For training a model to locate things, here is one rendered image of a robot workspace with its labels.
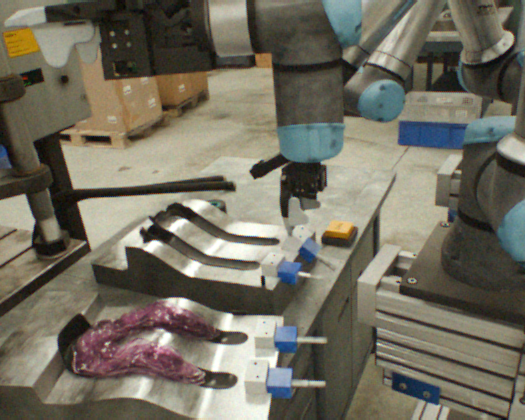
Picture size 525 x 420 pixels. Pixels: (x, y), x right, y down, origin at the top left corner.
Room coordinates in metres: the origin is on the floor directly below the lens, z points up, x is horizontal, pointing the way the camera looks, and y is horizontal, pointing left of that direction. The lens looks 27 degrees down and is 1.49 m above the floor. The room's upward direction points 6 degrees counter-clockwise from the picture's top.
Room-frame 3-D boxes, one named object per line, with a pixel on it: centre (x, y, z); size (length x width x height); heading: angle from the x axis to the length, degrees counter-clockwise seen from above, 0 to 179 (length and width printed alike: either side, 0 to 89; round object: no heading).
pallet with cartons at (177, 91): (6.18, 1.20, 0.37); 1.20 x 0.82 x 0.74; 67
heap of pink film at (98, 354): (0.72, 0.24, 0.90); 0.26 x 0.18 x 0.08; 79
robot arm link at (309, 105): (0.56, -0.07, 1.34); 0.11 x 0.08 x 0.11; 171
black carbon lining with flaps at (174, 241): (1.05, 0.15, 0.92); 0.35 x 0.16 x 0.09; 62
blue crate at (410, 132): (3.98, -1.55, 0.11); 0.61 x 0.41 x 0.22; 59
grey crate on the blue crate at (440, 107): (3.98, -1.55, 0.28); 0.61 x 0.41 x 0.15; 59
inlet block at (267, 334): (0.72, -0.03, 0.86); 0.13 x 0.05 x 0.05; 79
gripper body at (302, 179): (0.99, -0.10, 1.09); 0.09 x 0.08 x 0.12; 62
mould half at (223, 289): (1.07, 0.15, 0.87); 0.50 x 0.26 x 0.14; 62
